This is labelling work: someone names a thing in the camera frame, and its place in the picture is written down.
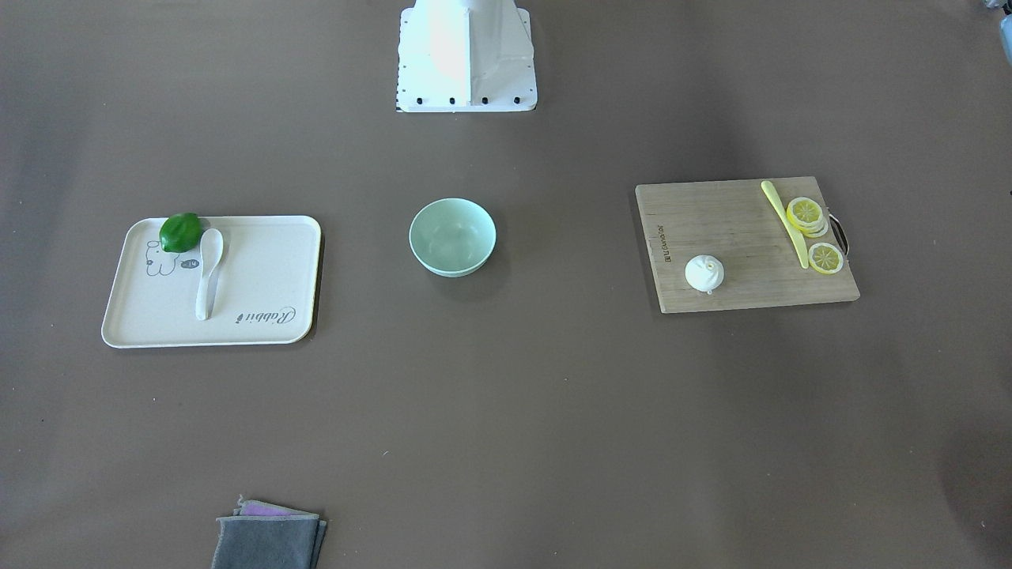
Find white steamed bun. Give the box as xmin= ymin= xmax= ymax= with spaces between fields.
xmin=684 ymin=254 xmax=724 ymax=295

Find white ceramic spoon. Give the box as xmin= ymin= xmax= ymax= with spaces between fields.
xmin=194 ymin=228 xmax=225 ymax=321

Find mint green bowl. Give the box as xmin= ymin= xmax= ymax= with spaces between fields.
xmin=408 ymin=198 xmax=498 ymax=277

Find wooden cutting board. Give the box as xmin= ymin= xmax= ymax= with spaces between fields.
xmin=635 ymin=178 xmax=860 ymax=314

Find yellow plastic knife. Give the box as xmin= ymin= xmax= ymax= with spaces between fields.
xmin=761 ymin=180 xmax=810 ymax=269

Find stacked lemon slices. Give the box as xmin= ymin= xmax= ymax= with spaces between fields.
xmin=785 ymin=197 xmax=829 ymax=239

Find green lime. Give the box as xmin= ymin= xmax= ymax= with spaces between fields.
xmin=159 ymin=213 xmax=205 ymax=254

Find grey folded cloth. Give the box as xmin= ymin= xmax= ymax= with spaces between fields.
xmin=212 ymin=496 xmax=328 ymax=568

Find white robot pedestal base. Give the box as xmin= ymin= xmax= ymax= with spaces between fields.
xmin=395 ymin=1 xmax=538 ymax=113

